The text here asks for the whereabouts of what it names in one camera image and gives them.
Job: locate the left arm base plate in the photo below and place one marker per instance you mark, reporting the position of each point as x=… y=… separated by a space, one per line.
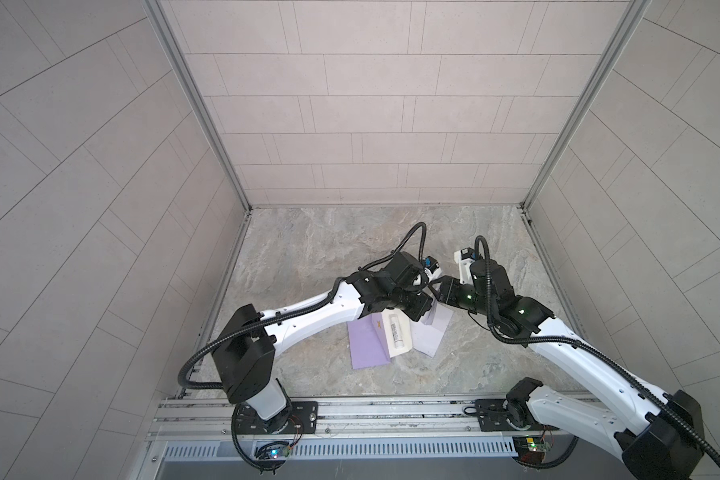
x=299 y=417

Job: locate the white paper sheet underneath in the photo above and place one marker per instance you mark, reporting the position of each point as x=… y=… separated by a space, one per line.
x=428 y=333

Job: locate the right circuit board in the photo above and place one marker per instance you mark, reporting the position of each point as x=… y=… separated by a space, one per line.
x=532 y=450

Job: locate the circuit board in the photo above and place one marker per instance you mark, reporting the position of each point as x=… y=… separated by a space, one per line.
x=273 y=451
x=532 y=450

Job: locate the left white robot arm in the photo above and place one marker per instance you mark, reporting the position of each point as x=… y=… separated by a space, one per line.
x=251 y=340

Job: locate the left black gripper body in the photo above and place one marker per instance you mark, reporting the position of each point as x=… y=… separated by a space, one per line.
x=404 y=299

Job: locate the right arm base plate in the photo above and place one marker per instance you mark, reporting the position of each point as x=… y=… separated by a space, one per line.
x=494 y=416

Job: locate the cream envelope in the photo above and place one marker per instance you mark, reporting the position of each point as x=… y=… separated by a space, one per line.
x=385 y=337

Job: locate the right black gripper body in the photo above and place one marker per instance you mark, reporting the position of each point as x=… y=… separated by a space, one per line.
x=463 y=296

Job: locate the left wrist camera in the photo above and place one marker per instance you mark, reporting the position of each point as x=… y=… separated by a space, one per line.
x=431 y=267

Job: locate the left circuit board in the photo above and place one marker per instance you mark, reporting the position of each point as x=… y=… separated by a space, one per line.
x=273 y=451

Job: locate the purple envelope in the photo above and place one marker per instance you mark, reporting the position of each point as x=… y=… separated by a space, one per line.
x=367 y=342

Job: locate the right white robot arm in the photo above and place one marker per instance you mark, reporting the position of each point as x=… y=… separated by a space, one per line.
x=655 y=434

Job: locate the aluminium rail frame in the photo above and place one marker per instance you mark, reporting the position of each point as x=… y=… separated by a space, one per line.
x=347 y=428

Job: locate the white glue stick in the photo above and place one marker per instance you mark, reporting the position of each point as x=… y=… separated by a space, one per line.
x=397 y=332

